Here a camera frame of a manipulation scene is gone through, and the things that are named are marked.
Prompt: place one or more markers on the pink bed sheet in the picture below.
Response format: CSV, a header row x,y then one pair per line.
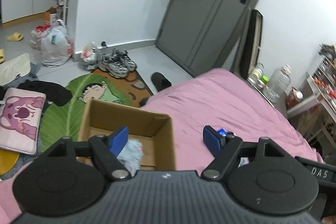
x,y
222,100

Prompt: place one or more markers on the clear plastic water jug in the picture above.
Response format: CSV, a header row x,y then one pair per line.
x,y
277,83

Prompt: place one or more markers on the blue tissue pack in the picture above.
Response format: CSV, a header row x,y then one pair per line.
x,y
223,133

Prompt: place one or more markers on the yellow slipper near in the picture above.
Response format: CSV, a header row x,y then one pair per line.
x,y
2,56

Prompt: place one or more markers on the green leaf cartoon rug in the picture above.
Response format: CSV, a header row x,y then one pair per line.
x,y
59,121

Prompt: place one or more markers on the small clear plastic bag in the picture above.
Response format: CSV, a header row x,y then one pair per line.
x,y
89,57

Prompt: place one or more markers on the black clothing on floor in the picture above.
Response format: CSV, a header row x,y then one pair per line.
x,y
54,92

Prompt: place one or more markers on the grey sneaker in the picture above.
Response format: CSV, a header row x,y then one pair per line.
x,y
124,59
112,65

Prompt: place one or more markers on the large white plastic bag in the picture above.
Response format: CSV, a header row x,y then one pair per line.
x,y
56,46

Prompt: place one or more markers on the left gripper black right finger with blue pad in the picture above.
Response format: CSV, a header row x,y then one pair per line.
x,y
225,150

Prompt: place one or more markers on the black framed board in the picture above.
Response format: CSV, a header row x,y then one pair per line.
x,y
252,44

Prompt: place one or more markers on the right grey sneaker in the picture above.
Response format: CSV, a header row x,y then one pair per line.
x,y
124,59

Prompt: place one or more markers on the yellow slipper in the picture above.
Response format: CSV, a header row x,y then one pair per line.
x,y
2,56
15,37

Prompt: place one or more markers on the left grey sneaker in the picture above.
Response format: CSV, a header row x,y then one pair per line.
x,y
112,65

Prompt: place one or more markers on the brown orange doormat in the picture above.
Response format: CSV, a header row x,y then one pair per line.
x,y
131,89

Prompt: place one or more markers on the white shelf unit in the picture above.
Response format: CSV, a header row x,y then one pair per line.
x,y
314,115

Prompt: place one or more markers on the brown cardboard box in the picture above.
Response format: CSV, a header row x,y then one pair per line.
x,y
153,130

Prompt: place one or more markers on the yellow slipper far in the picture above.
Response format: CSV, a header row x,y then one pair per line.
x,y
15,37

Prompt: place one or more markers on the pink bear cushion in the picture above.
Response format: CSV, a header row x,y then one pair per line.
x,y
21,112

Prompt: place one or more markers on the black slipper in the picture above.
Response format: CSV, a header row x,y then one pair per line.
x,y
160,82

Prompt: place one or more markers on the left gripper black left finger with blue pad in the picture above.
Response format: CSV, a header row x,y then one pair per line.
x,y
105,150

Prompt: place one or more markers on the grey door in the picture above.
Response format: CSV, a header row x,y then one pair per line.
x,y
199,34

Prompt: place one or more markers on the cream floor mat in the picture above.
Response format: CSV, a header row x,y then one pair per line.
x,y
10,70

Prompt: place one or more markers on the grey fluffy plush toy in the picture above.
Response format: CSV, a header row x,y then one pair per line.
x,y
131,156

